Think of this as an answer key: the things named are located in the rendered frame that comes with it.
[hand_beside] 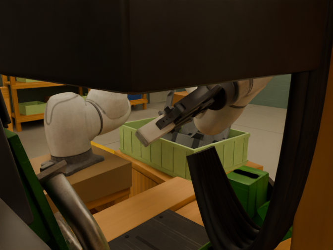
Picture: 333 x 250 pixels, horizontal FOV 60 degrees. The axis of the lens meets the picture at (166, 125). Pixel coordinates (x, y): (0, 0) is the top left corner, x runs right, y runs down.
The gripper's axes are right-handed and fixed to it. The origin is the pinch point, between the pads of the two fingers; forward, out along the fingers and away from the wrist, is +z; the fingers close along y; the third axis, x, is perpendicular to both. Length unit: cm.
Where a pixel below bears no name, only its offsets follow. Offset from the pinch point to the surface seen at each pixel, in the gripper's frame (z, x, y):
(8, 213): 26.2, 2.7, 13.9
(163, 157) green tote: -49, -4, -77
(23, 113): -125, -266, -456
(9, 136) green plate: 21.3, -6.7, 7.2
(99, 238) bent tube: 18.3, 8.3, 0.8
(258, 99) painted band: -630, -20, -425
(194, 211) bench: -20.4, 19.2, -40.6
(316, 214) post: 8.5, 19.0, 21.6
